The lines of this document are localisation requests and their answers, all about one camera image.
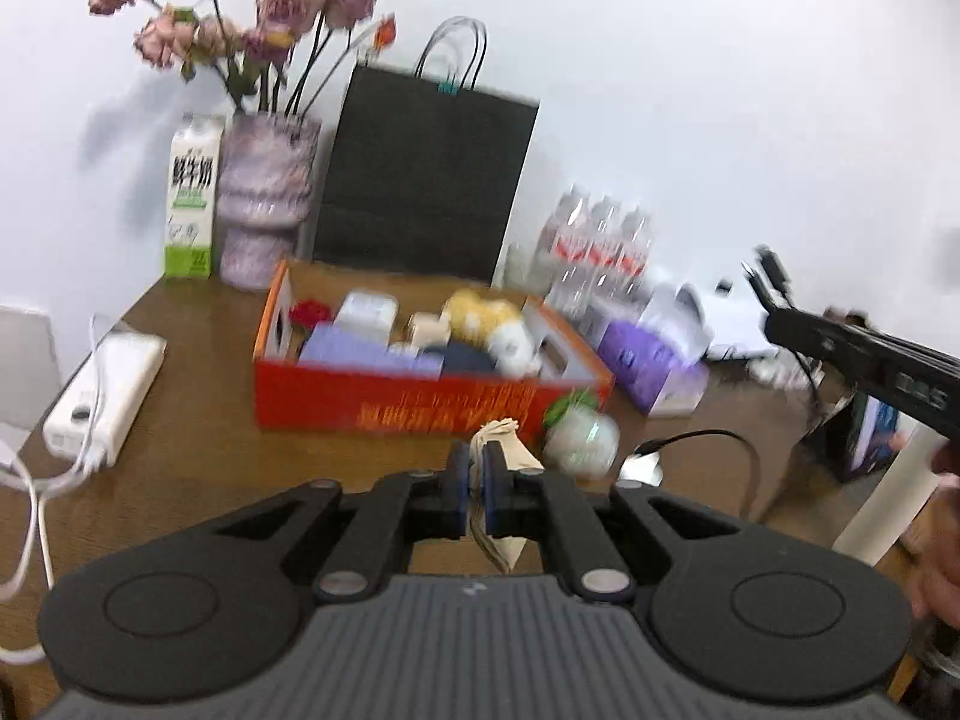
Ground red artificial rose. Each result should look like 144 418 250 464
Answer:
289 300 333 332

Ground clear plastic container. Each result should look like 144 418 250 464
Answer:
504 242 552 293

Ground white furniture leg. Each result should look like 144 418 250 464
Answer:
832 420 953 567

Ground black USB cable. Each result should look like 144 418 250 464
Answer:
619 244 822 522

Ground black paper bag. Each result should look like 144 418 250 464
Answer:
311 15 541 287

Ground white charging cable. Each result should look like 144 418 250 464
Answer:
0 313 113 665

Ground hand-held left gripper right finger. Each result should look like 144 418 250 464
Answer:
482 441 743 602

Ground clear water bottle red label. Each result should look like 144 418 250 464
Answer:
581 195 627 316
544 187 597 308
611 204 655 301

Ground purple tissue box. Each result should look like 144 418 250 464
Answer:
598 281 712 419

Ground navy glasses case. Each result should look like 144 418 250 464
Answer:
420 341 500 376

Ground red cardboard box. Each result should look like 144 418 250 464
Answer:
253 259 616 442

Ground white flat device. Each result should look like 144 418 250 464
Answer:
705 289 777 362

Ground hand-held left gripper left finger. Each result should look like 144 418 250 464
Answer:
210 442 475 605

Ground white power bank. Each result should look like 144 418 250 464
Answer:
43 331 167 466

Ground white and yellow charger plug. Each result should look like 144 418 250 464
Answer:
405 311 453 350

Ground white and yellow plush sheep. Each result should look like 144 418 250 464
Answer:
442 289 542 380

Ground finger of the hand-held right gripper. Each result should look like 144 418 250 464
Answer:
765 307 871 383

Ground purple woven cloth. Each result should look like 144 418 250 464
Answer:
298 322 443 377

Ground dark bag with blue print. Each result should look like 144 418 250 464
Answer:
806 390 912 485

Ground dried pink flowers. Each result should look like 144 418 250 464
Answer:
88 0 398 121

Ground purple textured vase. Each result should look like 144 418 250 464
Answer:
217 112 323 292

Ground person's right hand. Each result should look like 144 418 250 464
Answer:
911 444 960 620

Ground clear cotton swab box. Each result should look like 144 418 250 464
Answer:
332 291 400 346

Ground wooden desk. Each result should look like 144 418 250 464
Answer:
0 270 860 698

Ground clear ball with green leaf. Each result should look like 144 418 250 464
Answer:
541 409 622 481

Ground white and green milk carton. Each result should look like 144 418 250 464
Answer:
163 112 227 280

